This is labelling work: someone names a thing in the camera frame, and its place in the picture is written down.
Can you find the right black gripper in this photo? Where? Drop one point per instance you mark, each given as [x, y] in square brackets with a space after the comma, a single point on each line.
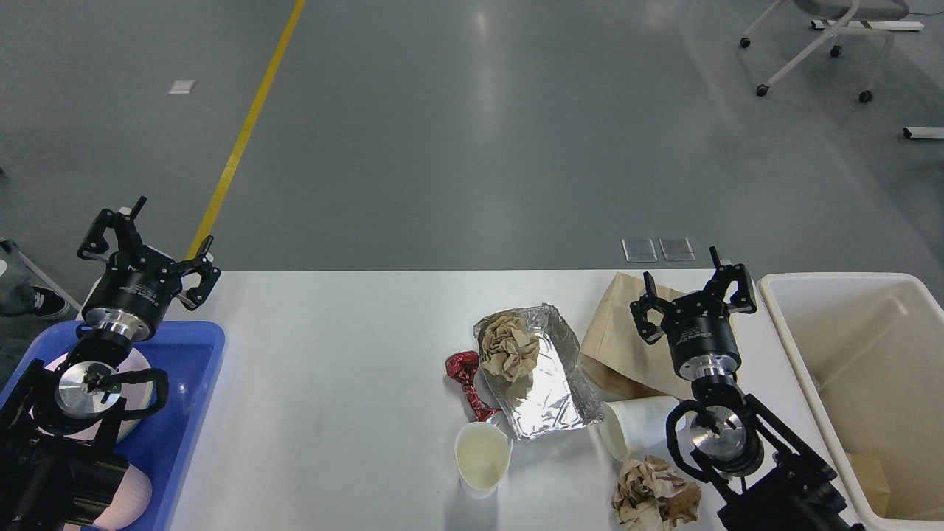
[698, 326]

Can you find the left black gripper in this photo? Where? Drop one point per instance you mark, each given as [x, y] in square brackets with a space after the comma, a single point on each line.
[132, 296]

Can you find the brown paper bag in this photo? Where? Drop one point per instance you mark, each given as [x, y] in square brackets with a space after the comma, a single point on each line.
[615, 357]

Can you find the pink plate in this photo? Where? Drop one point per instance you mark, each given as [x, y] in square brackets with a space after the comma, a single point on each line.
[135, 362]

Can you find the pink mug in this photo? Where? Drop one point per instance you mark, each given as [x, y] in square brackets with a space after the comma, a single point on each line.
[130, 501]

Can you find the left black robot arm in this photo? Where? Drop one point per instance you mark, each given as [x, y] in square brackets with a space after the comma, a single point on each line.
[85, 384]

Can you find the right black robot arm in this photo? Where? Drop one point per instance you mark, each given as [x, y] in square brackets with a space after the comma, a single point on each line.
[768, 477]

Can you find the right floor socket plate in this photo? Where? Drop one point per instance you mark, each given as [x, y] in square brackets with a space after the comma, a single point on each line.
[677, 249]

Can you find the floor socket plate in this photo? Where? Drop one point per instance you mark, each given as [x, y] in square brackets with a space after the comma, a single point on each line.
[677, 249]
[639, 250]

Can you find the left floor socket plate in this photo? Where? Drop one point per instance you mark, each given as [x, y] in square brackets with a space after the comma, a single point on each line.
[639, 250]

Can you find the blue plastic tray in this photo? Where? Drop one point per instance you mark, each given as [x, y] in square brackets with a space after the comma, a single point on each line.
[52, 482]

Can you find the yellow plate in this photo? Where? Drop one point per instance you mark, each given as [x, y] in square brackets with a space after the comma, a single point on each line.
[137, 396]

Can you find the white paper cup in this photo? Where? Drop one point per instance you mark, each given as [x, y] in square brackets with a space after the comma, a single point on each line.
[629, 426]

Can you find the person's shoe and leg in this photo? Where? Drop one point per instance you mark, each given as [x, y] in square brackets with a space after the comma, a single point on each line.
[18, 296]

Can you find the aluminium foil tray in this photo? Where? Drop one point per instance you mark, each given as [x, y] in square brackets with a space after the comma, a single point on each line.
[555, 396]

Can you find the white plastic bin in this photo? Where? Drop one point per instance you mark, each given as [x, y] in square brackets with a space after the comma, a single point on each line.
[867, 349]

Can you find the crumpled brown paper ball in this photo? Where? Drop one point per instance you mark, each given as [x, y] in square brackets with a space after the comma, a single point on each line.
[651, 495]

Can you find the crumpled brown paper in foil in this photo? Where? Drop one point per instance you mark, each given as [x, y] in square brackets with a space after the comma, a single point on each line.
[508, 349]

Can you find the brown paper in bin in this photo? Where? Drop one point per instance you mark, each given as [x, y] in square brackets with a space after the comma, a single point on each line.
[871, 477]

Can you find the red foil wrapper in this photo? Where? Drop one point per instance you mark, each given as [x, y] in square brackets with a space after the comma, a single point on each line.
[462, 368]

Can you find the cream cup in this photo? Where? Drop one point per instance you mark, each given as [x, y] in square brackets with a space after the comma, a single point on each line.
[482, 454]

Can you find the white floor bar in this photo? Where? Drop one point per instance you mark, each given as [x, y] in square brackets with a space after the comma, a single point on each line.
[923, 132]

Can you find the white bar behind chair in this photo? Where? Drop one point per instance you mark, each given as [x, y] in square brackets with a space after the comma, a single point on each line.
[897, 26]

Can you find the white office chair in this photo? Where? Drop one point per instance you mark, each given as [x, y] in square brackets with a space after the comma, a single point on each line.
[843, 12]

